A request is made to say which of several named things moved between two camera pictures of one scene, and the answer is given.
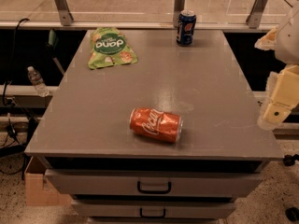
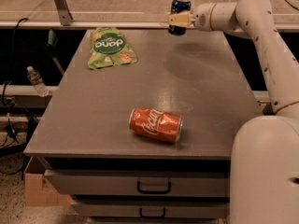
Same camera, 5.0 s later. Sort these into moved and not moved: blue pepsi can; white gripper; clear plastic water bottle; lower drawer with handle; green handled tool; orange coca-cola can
Moved: blue pepsi can; white gripper
Not moved: green handled tool; orange coca-cola can; lower drawer with handle; clear plastic water bottle
